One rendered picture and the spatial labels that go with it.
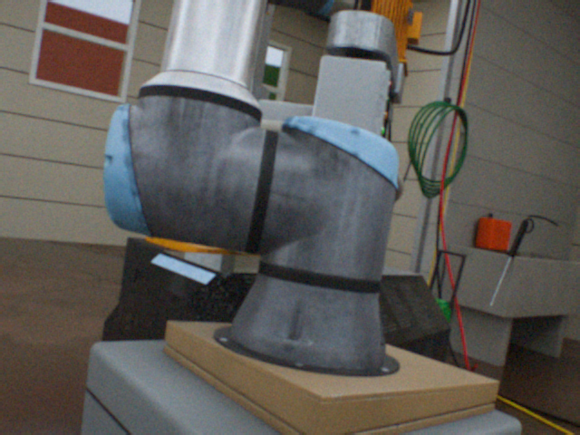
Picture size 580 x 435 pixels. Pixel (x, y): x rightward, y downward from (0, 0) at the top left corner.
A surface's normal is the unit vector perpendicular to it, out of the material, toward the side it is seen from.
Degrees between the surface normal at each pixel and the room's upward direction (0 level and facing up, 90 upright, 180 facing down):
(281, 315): 66
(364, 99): 90
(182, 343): 90
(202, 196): 100
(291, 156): 51
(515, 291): 90
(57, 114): 90
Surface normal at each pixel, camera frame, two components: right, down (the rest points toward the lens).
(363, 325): 0.70, -0.23
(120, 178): -0.02, 0.26
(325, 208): 0.08, 0.04
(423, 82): -0.76, -0.09
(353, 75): -0.20, 0.02
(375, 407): 0.62, 0.14
